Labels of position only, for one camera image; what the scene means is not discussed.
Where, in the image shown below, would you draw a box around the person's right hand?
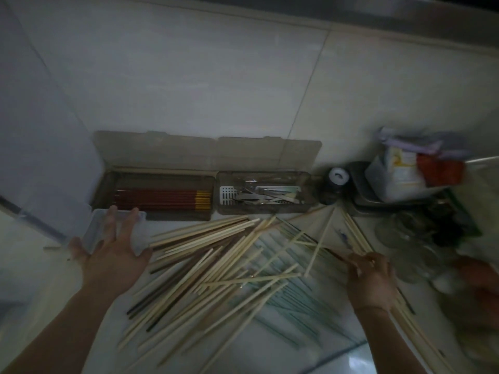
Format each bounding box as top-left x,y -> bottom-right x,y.
345,252 -> 398,312

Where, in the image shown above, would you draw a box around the red packet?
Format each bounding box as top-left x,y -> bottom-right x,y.
416,153 -> 465,188

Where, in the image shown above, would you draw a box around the small clear plastic container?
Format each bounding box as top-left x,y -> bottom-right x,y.
83,208 -> 147,257

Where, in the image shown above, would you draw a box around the white plastic bag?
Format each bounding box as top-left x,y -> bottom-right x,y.
366,145 -> 429,203

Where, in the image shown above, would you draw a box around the dark jar with white cap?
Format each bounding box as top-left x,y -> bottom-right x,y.
321,167 -> 350,205

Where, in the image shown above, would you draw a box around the row of red chopsticks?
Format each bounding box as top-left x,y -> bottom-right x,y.
112,188 -> 213,211

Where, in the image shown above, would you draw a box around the heap of metal cutlery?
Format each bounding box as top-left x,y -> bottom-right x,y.
234,176 -> 308,205

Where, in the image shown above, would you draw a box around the purple packet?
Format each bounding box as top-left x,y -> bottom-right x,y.
377,127 -> 470,161

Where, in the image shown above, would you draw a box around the dark brown chopstick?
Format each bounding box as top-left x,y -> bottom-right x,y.
126,235 -> 240,317
146,269 -> 221,332

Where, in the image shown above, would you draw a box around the metal tray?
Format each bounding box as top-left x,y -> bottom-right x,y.
346,161 -> 451,215

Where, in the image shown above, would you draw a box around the dark green bag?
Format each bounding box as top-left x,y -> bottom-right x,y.
427,190 -> 483,248

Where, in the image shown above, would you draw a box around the person's left forearm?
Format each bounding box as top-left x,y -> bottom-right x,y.
0,282 -> 131,374

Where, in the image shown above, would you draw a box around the pile of green chopsticks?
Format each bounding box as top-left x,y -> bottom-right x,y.
249,226 -> 369,349

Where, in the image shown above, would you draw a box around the white perforated plastic insert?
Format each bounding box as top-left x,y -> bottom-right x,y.
219,185 -> 237,207

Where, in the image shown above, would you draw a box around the bundle of pale chopsticks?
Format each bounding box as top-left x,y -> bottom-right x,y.
342,211 -> 455,374

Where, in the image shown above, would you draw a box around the person's left hand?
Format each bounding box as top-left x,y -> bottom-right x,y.
70,205 -> 154,296

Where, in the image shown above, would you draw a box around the clear glass bowls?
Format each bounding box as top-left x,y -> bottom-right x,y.
375,211 -> 443,285

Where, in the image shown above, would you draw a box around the person's right forearm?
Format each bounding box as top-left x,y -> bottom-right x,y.
353,306 -> 429,374

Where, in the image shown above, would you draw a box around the tinted cutlery box with lid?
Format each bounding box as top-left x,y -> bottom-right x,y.
215,136 -> 323,216

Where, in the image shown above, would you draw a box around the tinted chopstick box with lid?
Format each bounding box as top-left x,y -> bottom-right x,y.
91,130 -> 219,223

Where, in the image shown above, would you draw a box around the scattered pile of wooden chopsticks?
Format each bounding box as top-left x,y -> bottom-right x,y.
116,206 -> 340,374

